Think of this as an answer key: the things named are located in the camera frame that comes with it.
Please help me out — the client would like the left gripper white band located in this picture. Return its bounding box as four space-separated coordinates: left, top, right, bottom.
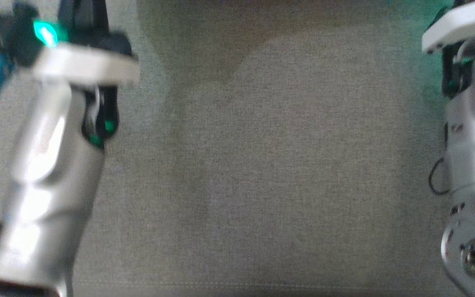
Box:
31 0 140 88

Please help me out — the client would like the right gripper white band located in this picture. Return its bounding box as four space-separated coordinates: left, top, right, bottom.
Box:
422 0 475 55

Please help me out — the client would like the grey fabric sofa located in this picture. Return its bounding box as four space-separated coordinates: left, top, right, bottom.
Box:
0 0 475 297

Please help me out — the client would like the thin black cable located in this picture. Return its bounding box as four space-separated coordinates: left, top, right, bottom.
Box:
428 157 451 196

